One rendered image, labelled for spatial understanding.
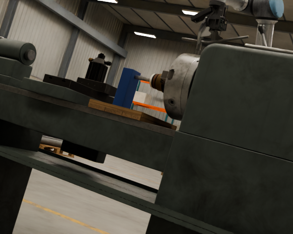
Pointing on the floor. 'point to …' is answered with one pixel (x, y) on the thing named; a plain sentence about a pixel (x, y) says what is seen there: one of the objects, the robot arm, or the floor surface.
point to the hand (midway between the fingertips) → (204, 47)
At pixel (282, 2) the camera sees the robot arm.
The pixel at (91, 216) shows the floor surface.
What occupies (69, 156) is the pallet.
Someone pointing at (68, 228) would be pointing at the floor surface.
